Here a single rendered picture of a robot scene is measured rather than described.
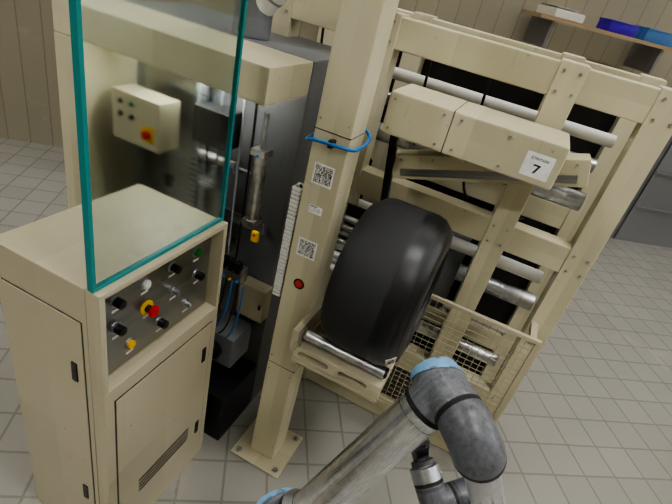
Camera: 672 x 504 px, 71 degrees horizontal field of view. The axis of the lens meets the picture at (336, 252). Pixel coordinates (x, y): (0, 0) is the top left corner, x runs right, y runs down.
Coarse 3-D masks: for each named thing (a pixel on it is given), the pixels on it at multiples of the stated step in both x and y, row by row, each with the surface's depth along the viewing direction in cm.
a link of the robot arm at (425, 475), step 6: (414, 468) 144; (420, 468) 142; (426, 468) 141; (432, 468) 141; (438, 468) 143; (414, 474) 142; (420, 474) 141; (426, 474) 140; (432, 474) 140; (438, 474) 141; (414, 480) 142; (420, 480) 140; (426, 480) 140; (432, 480) 140
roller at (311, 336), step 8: (304, 336) 177; (312, 336) 176; (320, 336) 176; (320, 344) 175; (328, 344) 174; (336, 352) 173; (344, 352) 173; (352, 360) 172; (360, 360) 171; (368, 368) 170; (376, 368) 169; (384, 368) 169; (384, 376) 169
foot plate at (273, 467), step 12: (252, 432) 240; (288, 432) 245; (240, 444) 233; (288, 444) 239; (240, 456) 227; (252, 456) 229; (264, 456) 230; (276, 456) 232; (288, 456) 233; (264, 468) 225; (276, 468) 225
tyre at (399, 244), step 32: (384, 224) 149; (416, 224) 150; (448, 224) 162; (352, 256) 146; (384, 256) 144; (416, 256) 143; (352, 288) 145; (384, 288) 142; (416, 288) 142; (352, 320) 148; (384, 320) 143; (416, 320) 184; (352, 352) 162; (384, 352) 150
